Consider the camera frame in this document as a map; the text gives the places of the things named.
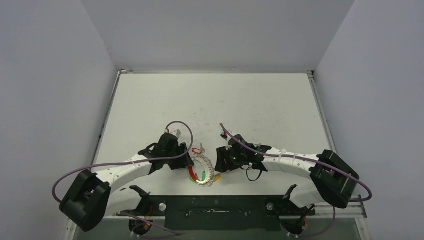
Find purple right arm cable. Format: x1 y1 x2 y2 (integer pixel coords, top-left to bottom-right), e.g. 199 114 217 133
219 123 373 239

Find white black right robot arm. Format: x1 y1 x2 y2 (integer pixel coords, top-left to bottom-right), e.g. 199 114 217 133
214 133 360 215

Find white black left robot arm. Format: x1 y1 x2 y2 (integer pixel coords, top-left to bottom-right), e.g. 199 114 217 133
59 132 193 232

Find key with yellow tag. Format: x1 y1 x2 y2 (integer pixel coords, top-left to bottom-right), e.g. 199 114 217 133
212 174 221 183

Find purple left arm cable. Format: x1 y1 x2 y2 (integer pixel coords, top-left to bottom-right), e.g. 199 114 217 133
51 120 194 239

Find key with red tag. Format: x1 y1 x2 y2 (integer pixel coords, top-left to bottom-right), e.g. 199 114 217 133
191 143 206 155

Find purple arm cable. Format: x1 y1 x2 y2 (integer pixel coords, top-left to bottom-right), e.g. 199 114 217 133
51 120 194 239
219 123 373 239

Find aluminium table frame rail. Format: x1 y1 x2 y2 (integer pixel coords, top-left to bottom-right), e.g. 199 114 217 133
307 71 359 209

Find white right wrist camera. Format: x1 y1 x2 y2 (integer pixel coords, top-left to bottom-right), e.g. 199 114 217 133
220 130 232 150

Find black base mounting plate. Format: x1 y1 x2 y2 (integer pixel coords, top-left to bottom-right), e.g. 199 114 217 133
129 195 316 232

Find key with green tag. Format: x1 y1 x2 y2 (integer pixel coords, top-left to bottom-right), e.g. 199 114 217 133
189 177 202 184
200 171 209 182

